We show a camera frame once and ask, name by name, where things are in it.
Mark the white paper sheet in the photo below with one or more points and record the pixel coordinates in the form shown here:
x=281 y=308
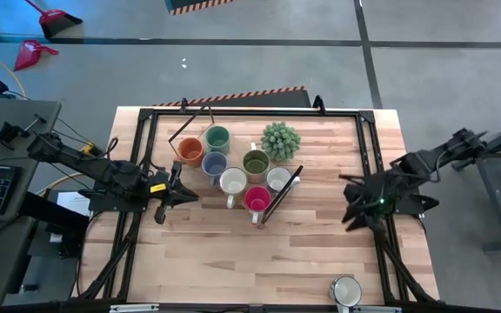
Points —
x=70 y=202

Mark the black desk clamp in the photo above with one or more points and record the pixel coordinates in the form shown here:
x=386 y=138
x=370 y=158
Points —
x=4 y=130

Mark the white mug olive interior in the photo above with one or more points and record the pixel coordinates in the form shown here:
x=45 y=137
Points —
x=256 y=165

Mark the black hazard-striped platform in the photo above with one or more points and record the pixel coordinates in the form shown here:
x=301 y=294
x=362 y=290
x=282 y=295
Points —
x=276 y=100
x=181 y=5

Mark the white blue floral mug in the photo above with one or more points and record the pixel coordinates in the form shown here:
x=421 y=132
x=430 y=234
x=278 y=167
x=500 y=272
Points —
x=346 y=290

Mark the red dustpan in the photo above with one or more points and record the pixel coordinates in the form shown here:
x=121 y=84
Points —
x=31 y=52

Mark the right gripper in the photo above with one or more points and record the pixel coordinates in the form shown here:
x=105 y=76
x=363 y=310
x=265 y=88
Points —
x=372 y=191

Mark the black equipment box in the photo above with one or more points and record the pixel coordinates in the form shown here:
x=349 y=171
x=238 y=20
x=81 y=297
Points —
x=59 y=226

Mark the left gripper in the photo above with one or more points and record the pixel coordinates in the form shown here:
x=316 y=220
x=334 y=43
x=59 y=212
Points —
x=161 y=193

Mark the orange mug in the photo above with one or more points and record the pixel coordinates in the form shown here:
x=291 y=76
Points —
x=191 y=151

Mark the red and white mug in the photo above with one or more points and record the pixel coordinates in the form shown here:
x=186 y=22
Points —
x=257 y=200

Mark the grey-green mug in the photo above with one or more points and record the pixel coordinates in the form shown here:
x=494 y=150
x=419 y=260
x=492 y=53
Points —
x=278 y=178

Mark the green mug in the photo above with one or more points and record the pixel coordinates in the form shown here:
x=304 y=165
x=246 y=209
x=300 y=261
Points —
x=218 y=139

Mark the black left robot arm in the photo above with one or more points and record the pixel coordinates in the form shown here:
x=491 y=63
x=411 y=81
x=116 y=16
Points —
x=102 y=169

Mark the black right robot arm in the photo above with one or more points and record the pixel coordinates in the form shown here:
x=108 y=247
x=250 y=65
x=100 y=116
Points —
x=420 y=157

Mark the black aluminium table frame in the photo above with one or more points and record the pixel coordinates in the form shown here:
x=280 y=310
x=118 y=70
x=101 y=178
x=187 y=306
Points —
x=255 y=112

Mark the silver metal bracket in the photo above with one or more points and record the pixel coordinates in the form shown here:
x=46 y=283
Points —
x=376 y=309
x=134 y=308

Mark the grey mug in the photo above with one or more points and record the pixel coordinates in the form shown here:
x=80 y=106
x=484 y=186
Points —
x=214 y=165

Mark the green succulent potted plant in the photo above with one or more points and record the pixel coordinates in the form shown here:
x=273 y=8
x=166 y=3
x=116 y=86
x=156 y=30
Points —
x=280 y=141

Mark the grey desk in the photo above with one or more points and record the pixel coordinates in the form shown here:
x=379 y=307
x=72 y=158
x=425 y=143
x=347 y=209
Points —
x=20 y=113

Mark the red hand broom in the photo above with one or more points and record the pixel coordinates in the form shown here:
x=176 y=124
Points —
x=57 y=21

